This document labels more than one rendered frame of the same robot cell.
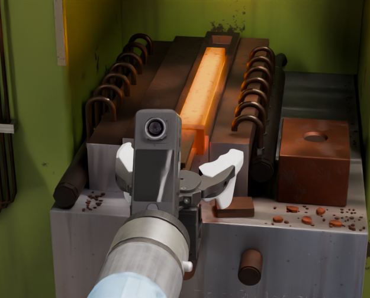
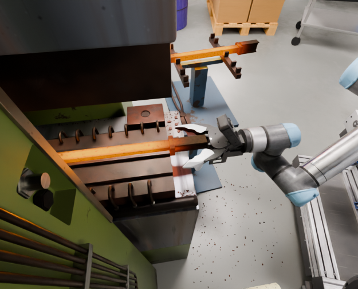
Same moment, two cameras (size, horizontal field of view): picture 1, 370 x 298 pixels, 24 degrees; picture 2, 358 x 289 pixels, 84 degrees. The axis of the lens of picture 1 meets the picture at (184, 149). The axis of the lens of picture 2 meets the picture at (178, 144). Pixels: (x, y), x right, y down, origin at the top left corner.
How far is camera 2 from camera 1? 107 cm
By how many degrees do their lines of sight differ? 80
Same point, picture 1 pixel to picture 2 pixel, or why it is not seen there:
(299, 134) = (144, 117)
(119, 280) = (288, 129)
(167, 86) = (100, 172)
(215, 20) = not seen: outside the picture
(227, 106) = (126, 141)
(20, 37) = (102, 248)
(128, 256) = (276, 131)
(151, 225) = (256, 130)
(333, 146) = (152, 108)
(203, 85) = (113, 149)
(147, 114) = (228, 122)
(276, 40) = not seen: hidden behind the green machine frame
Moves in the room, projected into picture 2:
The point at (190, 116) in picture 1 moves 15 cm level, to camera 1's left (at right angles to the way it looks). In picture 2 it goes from (154, 145) to (169, 195)
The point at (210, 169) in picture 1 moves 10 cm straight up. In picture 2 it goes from (200, 129) to (204, 102)
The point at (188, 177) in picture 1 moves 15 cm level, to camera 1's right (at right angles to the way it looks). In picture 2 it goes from (212, 132) to (195, 98)
